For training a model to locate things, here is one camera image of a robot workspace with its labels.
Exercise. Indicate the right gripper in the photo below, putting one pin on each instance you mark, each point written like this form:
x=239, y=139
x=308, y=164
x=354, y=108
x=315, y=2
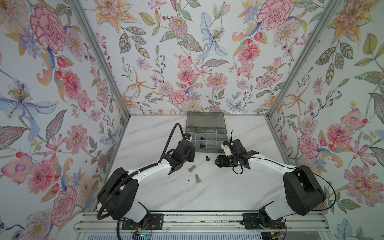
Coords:
x=221, y=161

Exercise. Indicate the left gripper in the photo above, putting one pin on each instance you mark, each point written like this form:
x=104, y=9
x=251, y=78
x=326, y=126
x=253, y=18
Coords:
x=191, y=151

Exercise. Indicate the silver hex bolt long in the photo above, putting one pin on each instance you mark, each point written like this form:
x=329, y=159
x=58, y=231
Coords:
x=197, y=179

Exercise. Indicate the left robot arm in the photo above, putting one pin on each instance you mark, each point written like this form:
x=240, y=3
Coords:
x=117, y=196

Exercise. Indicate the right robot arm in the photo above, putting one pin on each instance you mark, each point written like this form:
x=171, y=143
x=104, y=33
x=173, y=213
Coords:
x=303, y=192

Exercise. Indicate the grey plastic organizer box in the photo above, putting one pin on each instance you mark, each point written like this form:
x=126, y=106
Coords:
x=208, y=131

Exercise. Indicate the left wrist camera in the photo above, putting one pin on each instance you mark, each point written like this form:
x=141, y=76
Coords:
x=188, y=137

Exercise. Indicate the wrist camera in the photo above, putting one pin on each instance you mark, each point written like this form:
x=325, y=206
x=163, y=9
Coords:
x=188, y=137
x=226, y=149

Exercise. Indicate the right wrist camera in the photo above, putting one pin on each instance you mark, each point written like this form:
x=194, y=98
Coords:
x=226, y=149

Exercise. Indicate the right aluminium corner post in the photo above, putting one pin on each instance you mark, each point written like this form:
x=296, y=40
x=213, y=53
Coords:
x=309, y=46

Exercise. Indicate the aluminium corner post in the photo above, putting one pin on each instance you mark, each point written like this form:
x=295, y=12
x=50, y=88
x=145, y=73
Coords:
x=309, y=46
x=85, y=24

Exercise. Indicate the aluminium mounting rail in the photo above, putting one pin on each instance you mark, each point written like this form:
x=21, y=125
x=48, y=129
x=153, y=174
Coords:
x=232, y=221

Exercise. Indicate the left aluminium corner post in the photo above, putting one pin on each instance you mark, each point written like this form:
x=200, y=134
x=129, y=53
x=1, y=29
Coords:
x=85, y=24

